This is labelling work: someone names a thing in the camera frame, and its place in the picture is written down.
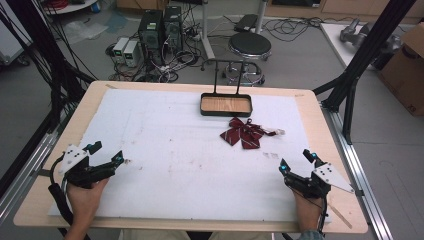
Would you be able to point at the white desk leg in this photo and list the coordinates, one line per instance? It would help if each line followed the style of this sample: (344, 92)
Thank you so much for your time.
(260, 15)
(206, 30)

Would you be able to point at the person's right hand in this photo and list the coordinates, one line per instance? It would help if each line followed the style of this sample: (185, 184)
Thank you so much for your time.
(309, 211)

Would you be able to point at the black tray with hanger stand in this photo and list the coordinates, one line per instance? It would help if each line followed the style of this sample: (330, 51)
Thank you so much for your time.
(226, 105)

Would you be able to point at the black round stool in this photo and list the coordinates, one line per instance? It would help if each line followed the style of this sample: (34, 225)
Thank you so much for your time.
(250, 45)

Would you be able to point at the white power supply unit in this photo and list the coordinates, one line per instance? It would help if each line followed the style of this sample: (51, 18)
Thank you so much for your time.
(131, 53)
(120, 48)

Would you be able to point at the brown cardboard box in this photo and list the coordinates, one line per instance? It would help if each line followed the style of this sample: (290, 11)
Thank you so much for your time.
(405, 73)

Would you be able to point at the person's left hand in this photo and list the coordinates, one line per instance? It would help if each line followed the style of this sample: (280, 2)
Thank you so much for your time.
(83, 203)

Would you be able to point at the black metal frame stand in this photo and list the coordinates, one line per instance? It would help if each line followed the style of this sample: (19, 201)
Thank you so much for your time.
(360, 63)
(50, 60)

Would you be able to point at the black computer tower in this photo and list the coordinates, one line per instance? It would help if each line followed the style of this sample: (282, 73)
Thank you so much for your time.
(150, 33)
(173, 28)

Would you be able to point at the thin wooden stick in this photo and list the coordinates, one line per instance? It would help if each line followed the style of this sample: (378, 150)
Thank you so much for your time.
(340, 215)

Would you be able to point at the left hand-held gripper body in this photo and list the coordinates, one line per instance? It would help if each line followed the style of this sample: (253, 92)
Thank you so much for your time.
(76, 166)

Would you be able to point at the aluminium rail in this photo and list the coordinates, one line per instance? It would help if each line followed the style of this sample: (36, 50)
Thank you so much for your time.
(23, 176)
(361, 180)

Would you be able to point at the round white table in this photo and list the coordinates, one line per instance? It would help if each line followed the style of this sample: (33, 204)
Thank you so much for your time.
(70, 6)

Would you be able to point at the person's beige trousers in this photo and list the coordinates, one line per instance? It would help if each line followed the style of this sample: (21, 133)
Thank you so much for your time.
(160, 235)

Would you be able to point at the red striped bow tie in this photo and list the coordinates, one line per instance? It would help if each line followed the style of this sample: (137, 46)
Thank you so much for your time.
(245, 133)

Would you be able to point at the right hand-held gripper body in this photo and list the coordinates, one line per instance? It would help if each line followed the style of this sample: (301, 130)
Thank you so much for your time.
(320, 183)

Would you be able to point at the white foam mat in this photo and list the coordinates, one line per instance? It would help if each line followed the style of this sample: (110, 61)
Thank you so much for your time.
(186, 166)

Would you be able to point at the black flat box on floor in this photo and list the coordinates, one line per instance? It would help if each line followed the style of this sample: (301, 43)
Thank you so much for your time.
(246, 22)

